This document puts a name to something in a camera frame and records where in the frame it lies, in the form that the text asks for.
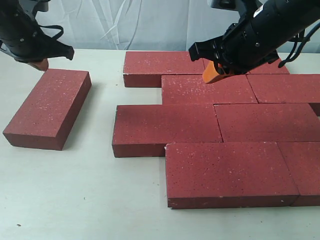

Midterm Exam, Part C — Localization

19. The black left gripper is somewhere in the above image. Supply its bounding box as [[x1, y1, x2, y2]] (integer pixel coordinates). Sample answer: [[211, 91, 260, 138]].
[[0, 0, 75, 72]]

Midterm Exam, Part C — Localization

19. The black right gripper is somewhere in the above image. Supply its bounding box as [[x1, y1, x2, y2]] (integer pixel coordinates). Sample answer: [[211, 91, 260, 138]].
[[188, 0, 320, 84]]

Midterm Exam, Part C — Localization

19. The red brick moved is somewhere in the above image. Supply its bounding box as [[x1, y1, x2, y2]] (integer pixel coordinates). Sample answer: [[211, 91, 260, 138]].
[[112, 104, 223, 158]]

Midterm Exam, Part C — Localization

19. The red brick back far right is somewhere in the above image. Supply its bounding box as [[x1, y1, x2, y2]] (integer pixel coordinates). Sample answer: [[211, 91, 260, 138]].
[[201, 51, 291, 75]]

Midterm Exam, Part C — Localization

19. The red brick second row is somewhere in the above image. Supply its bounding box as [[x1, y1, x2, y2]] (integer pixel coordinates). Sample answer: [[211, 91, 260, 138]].
[[214, 103, 320, 142]]

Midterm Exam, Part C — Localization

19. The red brick front row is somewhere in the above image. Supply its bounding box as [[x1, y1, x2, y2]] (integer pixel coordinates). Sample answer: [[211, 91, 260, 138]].
[[165, 142, 300, 209]]

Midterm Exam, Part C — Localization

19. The red brick front right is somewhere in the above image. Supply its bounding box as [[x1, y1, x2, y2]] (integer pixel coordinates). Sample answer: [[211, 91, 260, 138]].
[[277, 142, 320, 207]]

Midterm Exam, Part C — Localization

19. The white backdrop curtain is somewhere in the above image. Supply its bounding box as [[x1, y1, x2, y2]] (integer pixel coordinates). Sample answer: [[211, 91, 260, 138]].
[[36, 0, 239, 51]]

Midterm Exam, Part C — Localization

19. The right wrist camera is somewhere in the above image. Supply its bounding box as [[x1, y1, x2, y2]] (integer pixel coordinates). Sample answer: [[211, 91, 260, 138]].
[[207, 0, 263, 13]]

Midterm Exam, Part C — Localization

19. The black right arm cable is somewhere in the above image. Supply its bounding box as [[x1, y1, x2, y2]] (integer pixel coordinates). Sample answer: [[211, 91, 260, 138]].
[[277, 19, 320, 69]]

